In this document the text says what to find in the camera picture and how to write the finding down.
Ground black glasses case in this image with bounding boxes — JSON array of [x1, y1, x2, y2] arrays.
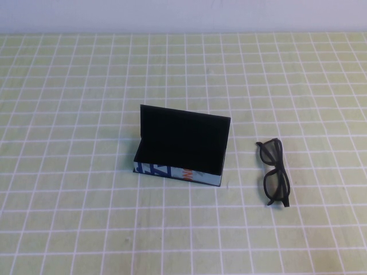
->
[[132, 104, 232, 188]]

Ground black framed glasses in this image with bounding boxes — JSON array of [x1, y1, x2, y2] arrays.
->
[[256, 137, 292, 209]]

